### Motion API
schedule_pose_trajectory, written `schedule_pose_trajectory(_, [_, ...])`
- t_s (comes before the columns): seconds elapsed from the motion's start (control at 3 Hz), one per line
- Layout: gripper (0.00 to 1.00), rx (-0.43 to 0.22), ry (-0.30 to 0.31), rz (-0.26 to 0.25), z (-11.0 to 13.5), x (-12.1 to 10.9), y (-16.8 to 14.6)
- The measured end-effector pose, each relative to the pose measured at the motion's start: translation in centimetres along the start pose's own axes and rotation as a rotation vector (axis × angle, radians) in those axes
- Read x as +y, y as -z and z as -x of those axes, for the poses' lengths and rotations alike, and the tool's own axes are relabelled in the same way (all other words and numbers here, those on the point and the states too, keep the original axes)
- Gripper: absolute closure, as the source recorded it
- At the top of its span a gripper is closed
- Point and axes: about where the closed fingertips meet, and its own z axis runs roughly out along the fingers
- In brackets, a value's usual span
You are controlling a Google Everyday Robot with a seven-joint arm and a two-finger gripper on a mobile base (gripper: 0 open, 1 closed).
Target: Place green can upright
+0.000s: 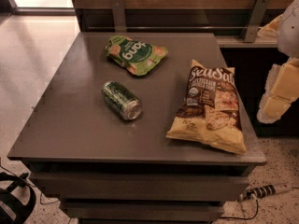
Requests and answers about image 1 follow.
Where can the right metal wall bracket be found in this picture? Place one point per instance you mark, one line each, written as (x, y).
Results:
(250, 31)

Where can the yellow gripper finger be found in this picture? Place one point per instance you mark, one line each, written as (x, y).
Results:
(281, 90)
(271, 28)

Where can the black white striped power strip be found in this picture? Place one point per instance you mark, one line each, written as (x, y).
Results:
(264, 191)

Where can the green snack bag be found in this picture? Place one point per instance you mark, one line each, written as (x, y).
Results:
(135, 56)

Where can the left metal wall bracket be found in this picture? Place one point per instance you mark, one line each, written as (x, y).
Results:
(118, 13)

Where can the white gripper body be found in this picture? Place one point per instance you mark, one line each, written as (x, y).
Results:
(290, 30)

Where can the metal wall bracket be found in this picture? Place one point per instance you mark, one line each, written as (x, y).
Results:
(250, 31)
(118, 13)

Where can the green soda can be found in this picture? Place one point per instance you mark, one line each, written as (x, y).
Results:
(121, 100)

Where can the yellow brown chips bag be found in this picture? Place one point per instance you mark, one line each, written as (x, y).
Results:
(210, 113)

